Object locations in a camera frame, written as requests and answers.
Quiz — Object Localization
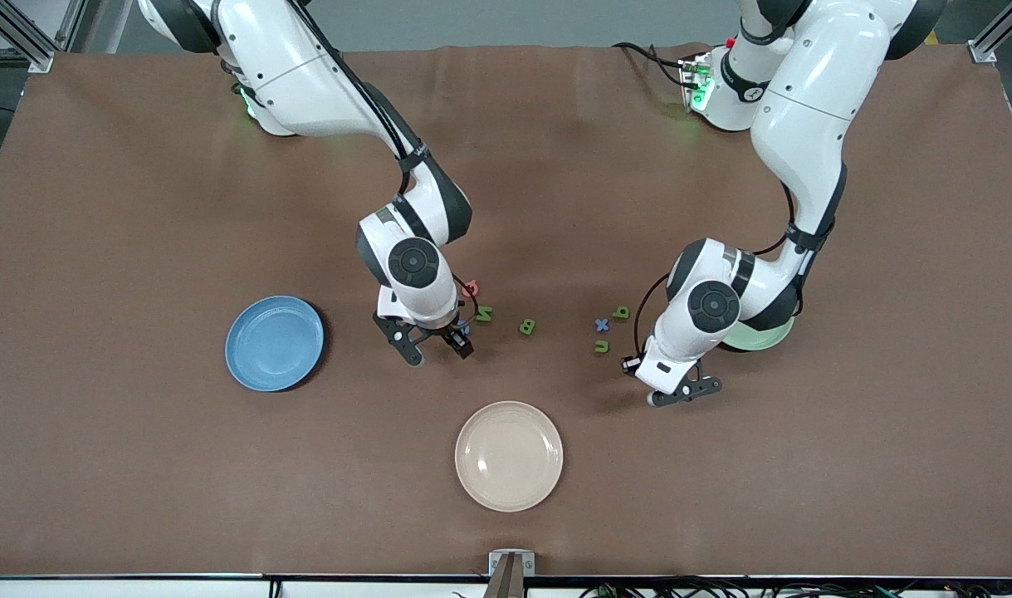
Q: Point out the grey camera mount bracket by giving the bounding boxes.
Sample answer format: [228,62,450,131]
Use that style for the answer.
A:
[488,550,536,598]

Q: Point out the white table edge rail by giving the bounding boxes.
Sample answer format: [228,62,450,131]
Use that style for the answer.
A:
[0,575,1012,598]

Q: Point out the brown table cover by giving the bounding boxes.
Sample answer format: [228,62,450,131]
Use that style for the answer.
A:
[0,43,1012,578]

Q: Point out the aluminium frame post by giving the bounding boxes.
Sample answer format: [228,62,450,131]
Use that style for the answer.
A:
[0,0,58,74]
[966,0,1012,64]

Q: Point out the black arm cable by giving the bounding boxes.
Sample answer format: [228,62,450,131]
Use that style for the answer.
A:
[290,0,432,217]
[634,179,805,358]

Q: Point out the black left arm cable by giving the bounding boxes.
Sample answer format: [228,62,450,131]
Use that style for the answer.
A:
[634,179,805,358]

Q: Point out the beige plate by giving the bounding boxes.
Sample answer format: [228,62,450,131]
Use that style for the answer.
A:
[454,401,565,513]

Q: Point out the green plate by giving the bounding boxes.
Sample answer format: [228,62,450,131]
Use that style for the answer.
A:
[721,316,795,353]

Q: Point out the black base cable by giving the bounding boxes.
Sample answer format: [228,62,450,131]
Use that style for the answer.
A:
[612,42,691,91]

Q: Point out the silver base connector bracket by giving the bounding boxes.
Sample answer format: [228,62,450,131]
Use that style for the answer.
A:
[680,54,716,113]

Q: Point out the blue plate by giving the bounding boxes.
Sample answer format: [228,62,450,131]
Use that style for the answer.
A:
[225,296,325,393]

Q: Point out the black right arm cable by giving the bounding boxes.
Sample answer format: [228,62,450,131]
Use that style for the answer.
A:
[290,0,432,217]

